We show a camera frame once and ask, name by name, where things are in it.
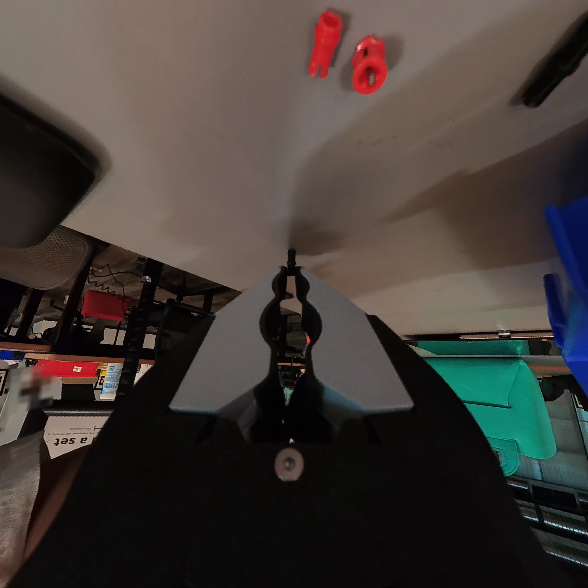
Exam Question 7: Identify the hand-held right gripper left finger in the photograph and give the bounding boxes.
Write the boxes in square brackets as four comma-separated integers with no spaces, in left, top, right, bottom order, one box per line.
[169,266,288,443]

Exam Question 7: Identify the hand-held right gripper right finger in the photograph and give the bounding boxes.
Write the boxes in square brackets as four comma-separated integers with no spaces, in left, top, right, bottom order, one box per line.
[294,266,415,443]

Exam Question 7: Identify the scattered small lego pieces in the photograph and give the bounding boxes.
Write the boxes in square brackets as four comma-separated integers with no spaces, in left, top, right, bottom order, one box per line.
[307,9,588,108]

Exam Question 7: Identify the red storage box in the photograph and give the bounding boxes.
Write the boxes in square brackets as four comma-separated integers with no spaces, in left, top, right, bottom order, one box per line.
[82,288,132,323]

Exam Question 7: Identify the teal felt bag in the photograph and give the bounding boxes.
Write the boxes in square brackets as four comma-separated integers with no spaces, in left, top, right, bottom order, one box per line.
[413,339,557,479]

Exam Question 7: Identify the black white marker sign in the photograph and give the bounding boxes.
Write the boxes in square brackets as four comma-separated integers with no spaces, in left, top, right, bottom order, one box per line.
[43,415,111,461]

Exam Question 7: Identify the blue plastic bin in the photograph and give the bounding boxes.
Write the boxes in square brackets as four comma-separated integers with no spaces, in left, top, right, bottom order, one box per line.
[543,197,588,401]

